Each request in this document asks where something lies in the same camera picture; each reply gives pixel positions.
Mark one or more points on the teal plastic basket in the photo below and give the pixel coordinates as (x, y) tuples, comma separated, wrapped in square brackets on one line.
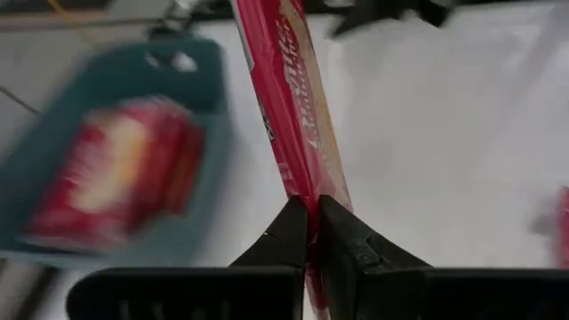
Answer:
[(120, 71)]

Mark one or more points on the black metal table frame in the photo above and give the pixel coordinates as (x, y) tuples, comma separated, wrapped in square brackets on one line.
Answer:
[(213, 6)]

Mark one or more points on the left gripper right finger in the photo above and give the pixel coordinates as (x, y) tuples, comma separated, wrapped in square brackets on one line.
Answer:
[(422, 293)]

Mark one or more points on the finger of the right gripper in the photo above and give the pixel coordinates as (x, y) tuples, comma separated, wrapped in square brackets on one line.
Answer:
[(373, 11), (438, 11)]

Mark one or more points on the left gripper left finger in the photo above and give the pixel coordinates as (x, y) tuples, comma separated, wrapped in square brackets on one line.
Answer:
[(200, 293)]

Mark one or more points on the red popcorn bag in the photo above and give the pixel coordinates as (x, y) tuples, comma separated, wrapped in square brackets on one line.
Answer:
[(561, 226), (111, 178), (289, 111)]

